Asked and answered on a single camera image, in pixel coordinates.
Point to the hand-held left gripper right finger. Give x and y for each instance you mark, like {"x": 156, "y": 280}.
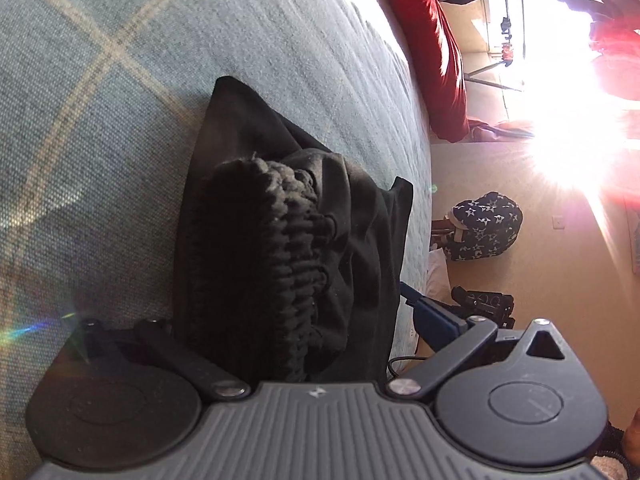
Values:
{"x": 435, "y": 325}

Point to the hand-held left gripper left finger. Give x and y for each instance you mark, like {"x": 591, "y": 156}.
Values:
{"x": 165, "y": 347}

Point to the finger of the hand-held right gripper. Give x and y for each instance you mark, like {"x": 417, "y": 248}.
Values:
{"x": 412, "y": 294}

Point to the black pants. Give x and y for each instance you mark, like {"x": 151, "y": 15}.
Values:
{"x": 300, "y": 240}

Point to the metal clothes drying rack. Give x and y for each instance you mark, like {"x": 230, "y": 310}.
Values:
{"x": 500, "y": 60}

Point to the row of small hung clothes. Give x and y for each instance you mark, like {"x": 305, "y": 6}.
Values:
{"x": 507, "y": 45}

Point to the wooden chair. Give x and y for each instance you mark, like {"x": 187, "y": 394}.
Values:
{"x": 440, "y": 232}

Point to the dark star print garment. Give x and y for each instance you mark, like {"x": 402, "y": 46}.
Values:
{"x": 485, "y": 227}

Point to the orange striped curtain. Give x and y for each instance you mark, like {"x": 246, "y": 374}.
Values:
{"x": 500, "y": 127}

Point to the grey checked bed sheet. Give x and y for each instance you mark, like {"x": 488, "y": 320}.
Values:
{"x": 125, "y": 110}

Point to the red quilt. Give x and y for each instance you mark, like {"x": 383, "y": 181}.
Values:
{"x": 435, "y": 45}

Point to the white wall socket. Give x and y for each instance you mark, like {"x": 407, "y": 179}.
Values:
{"x": 558, "y": 223}

